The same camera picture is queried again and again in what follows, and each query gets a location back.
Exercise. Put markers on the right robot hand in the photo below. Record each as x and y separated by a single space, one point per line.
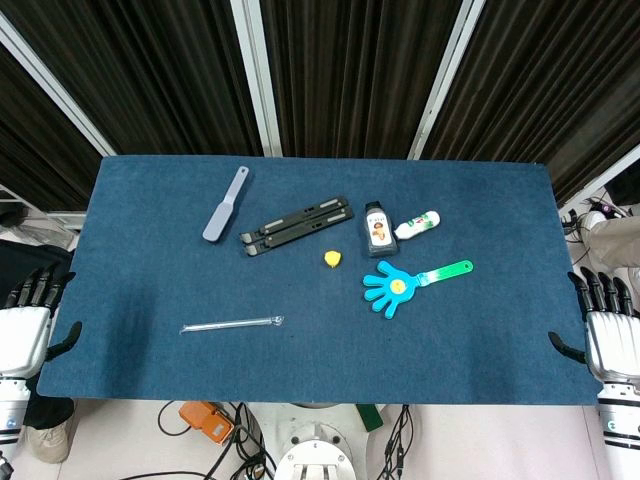
611 340

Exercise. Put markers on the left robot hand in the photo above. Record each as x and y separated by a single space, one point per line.
20 332

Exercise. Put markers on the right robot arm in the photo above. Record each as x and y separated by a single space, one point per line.
620 425

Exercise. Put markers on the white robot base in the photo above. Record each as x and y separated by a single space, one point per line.
315 445

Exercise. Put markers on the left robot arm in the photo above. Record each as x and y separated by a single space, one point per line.
11 415

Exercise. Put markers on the clear plastic stick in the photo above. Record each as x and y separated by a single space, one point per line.
232 324

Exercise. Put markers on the person leg in beige trousers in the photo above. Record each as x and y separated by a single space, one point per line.
612 240

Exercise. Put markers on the beige shoe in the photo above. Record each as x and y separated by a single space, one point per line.
47 442

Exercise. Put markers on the white sneaker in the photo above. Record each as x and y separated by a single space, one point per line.
595 219

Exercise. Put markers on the orange foot pedal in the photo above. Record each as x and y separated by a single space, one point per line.
206 422

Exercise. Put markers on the blue hand clapper toy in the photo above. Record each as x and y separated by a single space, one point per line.
400 287

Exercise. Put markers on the small white tube bottle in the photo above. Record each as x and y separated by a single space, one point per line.
417 224

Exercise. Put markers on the grey plastic spatula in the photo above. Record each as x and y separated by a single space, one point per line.
225 207

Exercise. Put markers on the dark bottle with label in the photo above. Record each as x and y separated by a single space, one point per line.
379 229

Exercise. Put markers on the small yellow toy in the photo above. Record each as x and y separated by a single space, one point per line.
332 259

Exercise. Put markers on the blue table mat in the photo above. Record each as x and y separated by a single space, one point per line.
320 280

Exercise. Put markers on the black folding laptop stand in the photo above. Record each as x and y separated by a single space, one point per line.
297 225

